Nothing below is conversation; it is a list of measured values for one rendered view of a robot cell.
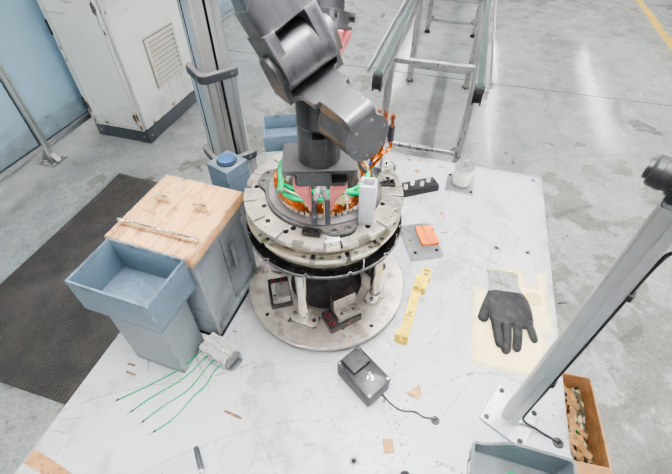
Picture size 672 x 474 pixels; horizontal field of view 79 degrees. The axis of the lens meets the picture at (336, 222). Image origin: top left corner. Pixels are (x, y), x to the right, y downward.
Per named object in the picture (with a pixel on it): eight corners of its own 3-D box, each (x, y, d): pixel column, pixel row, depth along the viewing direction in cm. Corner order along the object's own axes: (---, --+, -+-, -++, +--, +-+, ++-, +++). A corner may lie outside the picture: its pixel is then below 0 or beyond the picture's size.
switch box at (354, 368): (368, 408, 82) (369, 396, 78) (336, 372, 87) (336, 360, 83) (389, 388, 85) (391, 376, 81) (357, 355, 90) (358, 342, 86)
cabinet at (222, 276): (221, 339, 93) (193, 267, 74) (153, 317, 97) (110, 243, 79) (259, 275, 106) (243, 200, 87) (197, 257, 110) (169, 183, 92)
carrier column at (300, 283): (308, 324, 93) (303, 267, 78) (297, 322, 94) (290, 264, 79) (311, 315, 95) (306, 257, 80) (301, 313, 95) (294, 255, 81)
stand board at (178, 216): (193, 268, 74) (190, 260, 72) (108, 244, 78) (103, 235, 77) (244, 200, 88) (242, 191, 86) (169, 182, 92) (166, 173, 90)
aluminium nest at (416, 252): (442, 257, 110) (444, 251, 108) (410, 261, 109) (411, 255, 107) (428, 226, 118) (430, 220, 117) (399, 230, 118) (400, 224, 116)
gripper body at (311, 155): (357, 180, 55) (360, 134, 50) (282, 182, 55) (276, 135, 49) (354, 152, 59) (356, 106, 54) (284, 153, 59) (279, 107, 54)
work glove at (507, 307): (538, 363, 89) (542, 359, 87) (475, 347, 91) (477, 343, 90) (533, 278, 105) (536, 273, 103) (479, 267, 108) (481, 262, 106)
